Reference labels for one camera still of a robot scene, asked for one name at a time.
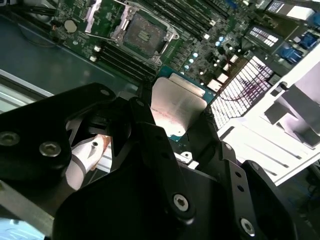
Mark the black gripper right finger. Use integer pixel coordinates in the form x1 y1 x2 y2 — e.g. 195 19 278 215
186 109 298 240

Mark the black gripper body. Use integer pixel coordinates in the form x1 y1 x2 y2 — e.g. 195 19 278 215
53 159 242 240

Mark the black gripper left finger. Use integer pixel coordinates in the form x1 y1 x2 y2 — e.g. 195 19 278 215
0 81 196 226

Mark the silver square CPU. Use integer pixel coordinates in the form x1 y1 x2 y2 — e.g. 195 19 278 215
149 66 217 147

